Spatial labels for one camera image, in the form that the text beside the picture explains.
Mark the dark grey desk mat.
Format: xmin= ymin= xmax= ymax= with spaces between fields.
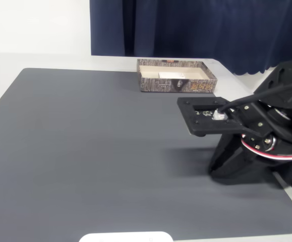
xmin=0 ymin=67 xmax=292 ymax=242

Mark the bark-patterned cardboard box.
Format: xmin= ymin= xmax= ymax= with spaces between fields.
xmin=136 ymin=58 xmax=218 ymax=93

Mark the white rectangular eraser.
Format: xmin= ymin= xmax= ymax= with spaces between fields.
xmin=158 ymin=72 xmax=186 ymax=80

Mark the white rounded plastic device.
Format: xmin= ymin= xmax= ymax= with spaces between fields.
xmin=79 ymin=231 xmax=173 ymax=242

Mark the red white servo wire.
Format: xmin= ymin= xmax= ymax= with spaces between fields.
xmin=240 ymin=135 xmax=292 ymax=161

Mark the navy blue curtain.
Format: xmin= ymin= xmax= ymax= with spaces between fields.
xmin=89 ymin=0 xmax=292 ymax=76

